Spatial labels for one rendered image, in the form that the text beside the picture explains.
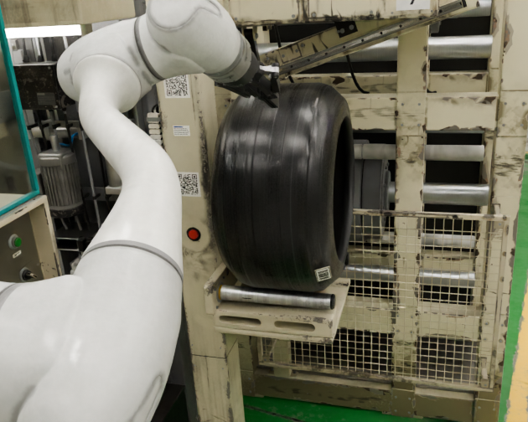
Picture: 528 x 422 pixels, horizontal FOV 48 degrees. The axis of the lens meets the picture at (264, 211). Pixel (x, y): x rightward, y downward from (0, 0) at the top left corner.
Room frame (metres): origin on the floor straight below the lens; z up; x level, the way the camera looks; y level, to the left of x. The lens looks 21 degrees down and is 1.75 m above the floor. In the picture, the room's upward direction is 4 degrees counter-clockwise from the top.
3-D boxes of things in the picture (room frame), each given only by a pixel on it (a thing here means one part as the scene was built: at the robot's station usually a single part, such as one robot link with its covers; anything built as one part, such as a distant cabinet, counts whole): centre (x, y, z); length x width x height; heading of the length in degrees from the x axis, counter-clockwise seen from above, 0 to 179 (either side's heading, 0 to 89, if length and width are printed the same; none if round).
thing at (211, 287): (1.70, 0.12, 0.90); 0.40 x 0.03 x 0.10; 163
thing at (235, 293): (1.51, -0.02, 0.90); 0.35 x 0.05 x 0.05; 73
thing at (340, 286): (1.65, -0.05, 0.80); 0.37 x 0.36 x 0.02; 163
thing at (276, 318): (1.51, -0.01, 0.84); 0.36 x 0.09 x 0.06; 73
